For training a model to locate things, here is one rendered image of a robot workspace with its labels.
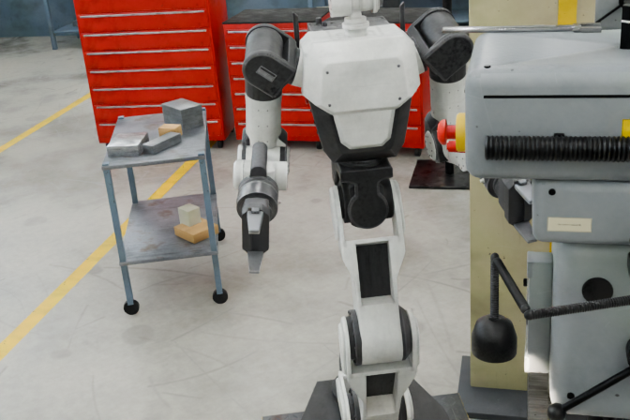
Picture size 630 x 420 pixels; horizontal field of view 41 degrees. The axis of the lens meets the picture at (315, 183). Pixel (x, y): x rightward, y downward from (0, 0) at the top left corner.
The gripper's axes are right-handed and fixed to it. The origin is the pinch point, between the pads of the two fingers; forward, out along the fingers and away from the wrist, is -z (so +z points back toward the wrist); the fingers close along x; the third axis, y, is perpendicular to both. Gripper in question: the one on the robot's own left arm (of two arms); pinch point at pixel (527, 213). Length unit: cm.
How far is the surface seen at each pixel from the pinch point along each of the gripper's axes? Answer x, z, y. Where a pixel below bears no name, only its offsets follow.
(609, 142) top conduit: 48, -42, -8
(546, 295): 14.3, -35.1, -12.3
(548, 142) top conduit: 48, -39, -15
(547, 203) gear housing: 37, -38, -14
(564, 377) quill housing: 7.0, -45.7, -13.7
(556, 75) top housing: 55, -34, -12
